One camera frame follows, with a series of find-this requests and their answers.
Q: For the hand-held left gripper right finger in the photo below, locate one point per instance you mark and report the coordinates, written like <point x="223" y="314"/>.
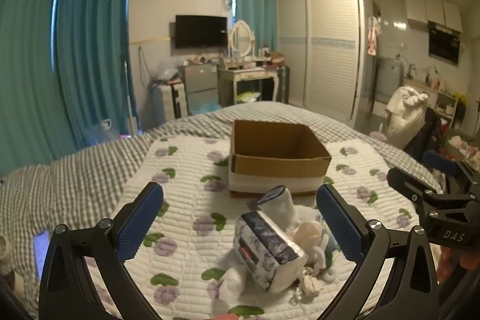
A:
<point x="339" y="222"/>

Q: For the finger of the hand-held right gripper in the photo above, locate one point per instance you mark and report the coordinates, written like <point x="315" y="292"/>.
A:
<point x="442" y="160"/>
<point x="407" y="183"/>

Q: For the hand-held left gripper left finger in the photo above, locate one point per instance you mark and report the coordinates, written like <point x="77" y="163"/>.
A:
<point x="137" y="226"/>

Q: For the beige sock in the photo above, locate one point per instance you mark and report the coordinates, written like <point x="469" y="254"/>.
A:
<point x="307" y="232"/>

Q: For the white sock bundle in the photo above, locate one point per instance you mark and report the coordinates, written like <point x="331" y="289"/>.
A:
<point x="322" y="260"/>

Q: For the white sock blue cuff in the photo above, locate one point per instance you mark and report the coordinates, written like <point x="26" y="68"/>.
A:
<point x="279" y="202"/>

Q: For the small white knotted sock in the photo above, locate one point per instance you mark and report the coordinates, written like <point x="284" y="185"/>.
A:
<point x="309" y="282"/>

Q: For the floral tissue pack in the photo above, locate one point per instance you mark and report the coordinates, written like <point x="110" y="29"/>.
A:
<point x="268" y="248"/>

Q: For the brown cardboard box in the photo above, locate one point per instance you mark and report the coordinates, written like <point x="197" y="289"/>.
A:
<point x="277" y="158"/>

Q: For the person's right hand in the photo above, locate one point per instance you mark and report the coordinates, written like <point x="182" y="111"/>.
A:
<point x="455" y="263"/>

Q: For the white clothes pile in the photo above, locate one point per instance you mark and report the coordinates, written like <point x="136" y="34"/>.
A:
<point x="405" y="113"/>

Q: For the white floral quilt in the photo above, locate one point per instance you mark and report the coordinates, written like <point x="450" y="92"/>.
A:
<point x="187" y="192"/>

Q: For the kitchen counter with bottles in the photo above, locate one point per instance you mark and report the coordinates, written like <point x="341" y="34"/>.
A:
<point x="431" y="82"/>

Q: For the grey washing machine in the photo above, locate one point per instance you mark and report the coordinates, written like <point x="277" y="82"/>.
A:
<point x="390" y="80"/>

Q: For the smartphone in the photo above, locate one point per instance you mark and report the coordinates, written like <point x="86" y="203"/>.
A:
<point x="42" y="252"/>

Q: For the clear water jug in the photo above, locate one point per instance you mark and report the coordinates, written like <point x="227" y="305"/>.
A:
<point x="102" y="128"/>

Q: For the white suitcase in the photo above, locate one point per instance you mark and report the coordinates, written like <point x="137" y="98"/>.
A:
<point x="170" y="102"/>

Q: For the white pole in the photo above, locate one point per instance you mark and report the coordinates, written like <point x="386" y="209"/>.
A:
<point x="129" y="95"/>

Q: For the blue plastic bag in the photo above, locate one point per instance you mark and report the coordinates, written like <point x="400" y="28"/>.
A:
<point x="204" y="108"/>

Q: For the hanging pink clothes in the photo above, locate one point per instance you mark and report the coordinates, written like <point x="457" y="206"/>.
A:
<point x="373" y="37"/>

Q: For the dark suitcase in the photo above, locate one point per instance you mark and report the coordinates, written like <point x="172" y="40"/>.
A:
<point x="283" y="84"/>

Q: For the grey mini fridge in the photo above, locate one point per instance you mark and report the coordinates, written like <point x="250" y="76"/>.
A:
<point x="198" y="87"/>

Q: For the white sliding wardrobe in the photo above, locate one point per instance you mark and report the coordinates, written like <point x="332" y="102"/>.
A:
<point x="330" y="50"/>

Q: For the wastebasket with yellow contents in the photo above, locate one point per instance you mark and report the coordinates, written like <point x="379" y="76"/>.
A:
<point x="248" y="97"/>

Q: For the clear plastic bag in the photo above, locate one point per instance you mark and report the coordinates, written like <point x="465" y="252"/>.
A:
<point x="167" y="72"/>

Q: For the white dressing table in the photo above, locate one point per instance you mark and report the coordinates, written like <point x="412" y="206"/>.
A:
<point x="243" y="74"/>

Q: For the wide teal curtain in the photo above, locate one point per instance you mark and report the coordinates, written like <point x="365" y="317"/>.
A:
<point x="26" y="80"/>

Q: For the teal window curtain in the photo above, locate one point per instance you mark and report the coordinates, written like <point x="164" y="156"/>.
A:
<point x="93" y="42"/>

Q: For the white oval mirror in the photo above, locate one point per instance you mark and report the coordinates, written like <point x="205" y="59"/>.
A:
<point x="241" y="39"/>

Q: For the narrow teal curtain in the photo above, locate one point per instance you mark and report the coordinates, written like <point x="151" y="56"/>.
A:
<point x="253" y="5"/>

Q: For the white kitchen wall cabinets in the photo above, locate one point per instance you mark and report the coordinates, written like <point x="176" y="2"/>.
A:
<point x="431" y="10"/>

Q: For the black wall television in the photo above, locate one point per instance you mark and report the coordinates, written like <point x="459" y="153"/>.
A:
<point x="201" y="31"/>

